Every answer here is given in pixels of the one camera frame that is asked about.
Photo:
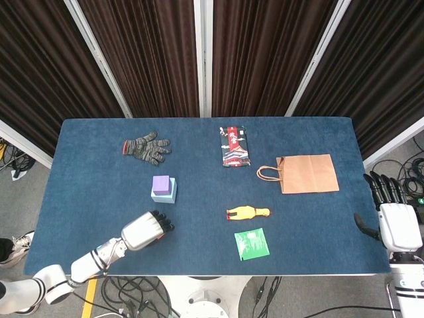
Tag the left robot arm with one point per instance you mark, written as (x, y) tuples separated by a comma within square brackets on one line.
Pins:
[(83, 268)]

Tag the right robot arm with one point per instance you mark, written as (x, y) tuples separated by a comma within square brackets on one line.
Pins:
[(409, 285)]

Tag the blue fabric table cover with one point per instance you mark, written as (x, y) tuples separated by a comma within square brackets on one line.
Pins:
[(198, 232)]

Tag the yellow rubber chicken toy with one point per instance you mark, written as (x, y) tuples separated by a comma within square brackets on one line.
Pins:
[(245, 212)]

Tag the yellow floor tape strip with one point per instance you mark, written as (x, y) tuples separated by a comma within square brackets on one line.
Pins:
[(88, 298)]

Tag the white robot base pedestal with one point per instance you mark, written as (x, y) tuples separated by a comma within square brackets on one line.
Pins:
[(205, 298)]

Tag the grey knit work glove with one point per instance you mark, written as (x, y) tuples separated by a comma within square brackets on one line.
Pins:
[(145, 149)]

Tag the white sneaker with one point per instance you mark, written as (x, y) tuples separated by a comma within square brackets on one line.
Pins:
[(18, 246)]

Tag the brown paper bag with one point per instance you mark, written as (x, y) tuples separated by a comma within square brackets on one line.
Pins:
[(309, 174)]

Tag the dark brown curtain panel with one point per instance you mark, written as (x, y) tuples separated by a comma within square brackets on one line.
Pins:
[(39, 66), (381, 73), (261, 59), (149, 59)]

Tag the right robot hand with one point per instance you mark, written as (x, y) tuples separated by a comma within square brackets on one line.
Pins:
[(399, 228)]

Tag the white partition post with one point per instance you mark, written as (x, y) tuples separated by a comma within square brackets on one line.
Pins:
[(394, 140), (316, 59), (23, 140), (202, 59), (99, 59)]

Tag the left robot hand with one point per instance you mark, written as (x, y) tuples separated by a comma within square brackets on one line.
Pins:
[(142, 232)]

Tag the light blue cube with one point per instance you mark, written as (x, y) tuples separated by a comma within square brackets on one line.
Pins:
[(165, 198)]

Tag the purple cube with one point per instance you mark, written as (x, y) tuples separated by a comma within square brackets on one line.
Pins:
[(161, 185)]

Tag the red patterned packet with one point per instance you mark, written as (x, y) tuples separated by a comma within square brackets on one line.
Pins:
[(234, 145)]

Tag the white table frame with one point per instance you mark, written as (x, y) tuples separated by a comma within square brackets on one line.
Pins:
[(212, 276)]

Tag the orange cube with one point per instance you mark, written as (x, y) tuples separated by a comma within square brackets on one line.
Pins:
[(161, 236)]

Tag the green foil sachet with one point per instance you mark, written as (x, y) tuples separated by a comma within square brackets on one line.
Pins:
[(252, 245)]

